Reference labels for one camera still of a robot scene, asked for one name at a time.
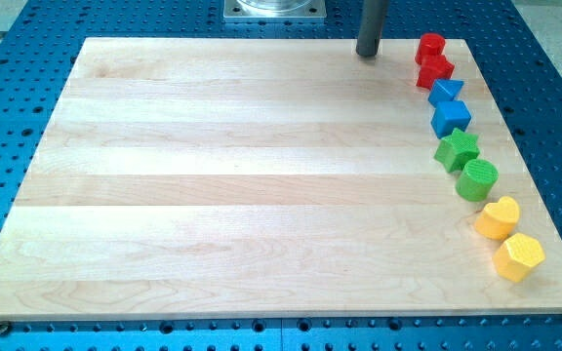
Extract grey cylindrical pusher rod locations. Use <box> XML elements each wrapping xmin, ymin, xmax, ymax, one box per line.
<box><xmin>355</xmin><ymin>0</ymin><xmax>389</xmax><ymax>58</ymax></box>

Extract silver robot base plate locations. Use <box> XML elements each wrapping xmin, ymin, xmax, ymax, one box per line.
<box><xmin>222</xmin><ymin>0</ymin><xmax>327</xmax><ymax>23</ymax></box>

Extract green cylinder block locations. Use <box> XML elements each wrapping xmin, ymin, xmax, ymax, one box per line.
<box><xmin>455</xmin><ymin>159</ymin><xmax>499</xmax><ymax>202</ymax></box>

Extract light wooden board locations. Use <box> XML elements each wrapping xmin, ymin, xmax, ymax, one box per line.
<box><xmin>0</xmin><ymin>37</ymin><xmax>562</xmax><ymax>321</ymax></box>

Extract yellow hexagon block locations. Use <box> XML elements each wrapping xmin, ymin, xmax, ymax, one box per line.
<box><xmin>492</xmin><ymin>233</ymin><xmax>545</xmax><ymax>283</ymax></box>

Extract blue cube block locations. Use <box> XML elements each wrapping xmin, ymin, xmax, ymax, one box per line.
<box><xmin>431</xmin><ymin>100</ymin><xmax>471</xmax><ymax>138</ymax></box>

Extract blue perforated metal table plate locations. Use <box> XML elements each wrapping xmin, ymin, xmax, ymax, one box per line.
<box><xmin>0</xmin><ymin>1</ymin><xmax>562</xmax><ymax>350</ymax></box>

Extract red star block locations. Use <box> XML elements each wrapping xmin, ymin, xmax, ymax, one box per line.
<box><xmin>416</xmin><ymin>55</ymin><xmax>455</xmax><ymax>90</ymax></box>

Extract yellow heart block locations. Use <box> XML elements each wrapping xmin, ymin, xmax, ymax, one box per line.
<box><xmin>473</xmin><ymin>196</ymin><xmax>521</xmax><ymax>241</ymax></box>

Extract green star block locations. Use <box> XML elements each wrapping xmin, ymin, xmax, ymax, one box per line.
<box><xmin>433</xmin><ymin>128</ymin><xmax>480</xmax><ymax>173</ymax></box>

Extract red cylinder block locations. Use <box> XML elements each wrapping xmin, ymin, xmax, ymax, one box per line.
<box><xmin>415</xmin><ymin>32</ymin><xmax>446</xmax><ymax>64</ymax></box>

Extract blue triangle block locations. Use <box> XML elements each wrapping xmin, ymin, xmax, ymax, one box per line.
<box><xmin>428</xmin><ymin>79</ymin><xmax>464</xmax><ymax>107</ymax></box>

